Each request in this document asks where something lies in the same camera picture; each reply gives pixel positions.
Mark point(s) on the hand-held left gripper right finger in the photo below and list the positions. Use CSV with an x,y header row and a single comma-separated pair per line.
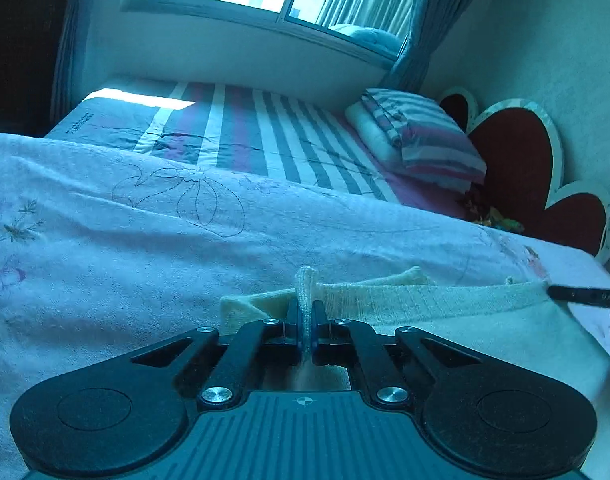
x,y
315,332

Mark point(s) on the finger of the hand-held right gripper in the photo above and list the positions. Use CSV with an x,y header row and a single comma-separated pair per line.
x,y
590,296

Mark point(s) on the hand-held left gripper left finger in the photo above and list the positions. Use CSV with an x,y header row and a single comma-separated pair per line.
x,y
299,332

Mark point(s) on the cream knitted sweater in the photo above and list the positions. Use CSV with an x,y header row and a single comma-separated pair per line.
x,y
435,310

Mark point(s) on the colourful cloth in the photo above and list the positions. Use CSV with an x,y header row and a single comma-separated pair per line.
x,y
490,212

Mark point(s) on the red scalloped headboard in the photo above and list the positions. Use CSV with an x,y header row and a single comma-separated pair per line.
x,y
520,160

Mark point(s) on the striped bed sheet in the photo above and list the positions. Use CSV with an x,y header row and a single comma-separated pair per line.
x,y
265,135

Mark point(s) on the pink floral blanket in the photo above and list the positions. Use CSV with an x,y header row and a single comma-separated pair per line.
x,y
110,260

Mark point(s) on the folded white quilt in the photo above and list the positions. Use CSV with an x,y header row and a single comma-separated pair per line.
x,y
372,135

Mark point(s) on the striped folded pillow stack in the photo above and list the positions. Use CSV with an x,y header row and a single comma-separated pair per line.
x,y
430,140

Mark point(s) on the blue bedding on windowsill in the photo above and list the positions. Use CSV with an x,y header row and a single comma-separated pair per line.
x,y
370,37

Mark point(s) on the blue curtain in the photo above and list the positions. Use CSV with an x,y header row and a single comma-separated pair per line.
x,y
70,35
435,20

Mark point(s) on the dark wooden wardrobe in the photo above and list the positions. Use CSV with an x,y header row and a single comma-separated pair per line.
x,y
20,45

